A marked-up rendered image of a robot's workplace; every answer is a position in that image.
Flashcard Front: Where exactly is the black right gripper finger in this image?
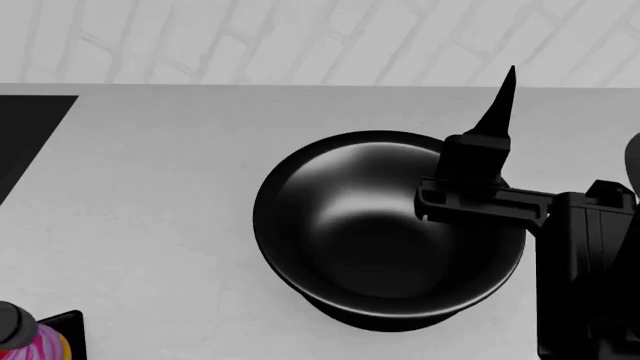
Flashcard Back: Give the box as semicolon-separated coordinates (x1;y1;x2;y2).
433;64;517;189
624;132;640;196

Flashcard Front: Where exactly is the black mixing bowl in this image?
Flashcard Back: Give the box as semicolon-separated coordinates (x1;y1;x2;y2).
252;129;528;333

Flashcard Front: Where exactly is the black baking tray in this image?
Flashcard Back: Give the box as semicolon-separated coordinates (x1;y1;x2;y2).
36;309;89;360

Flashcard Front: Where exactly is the black cooktop panel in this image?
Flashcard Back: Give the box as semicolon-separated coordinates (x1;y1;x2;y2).
0;95;80;208

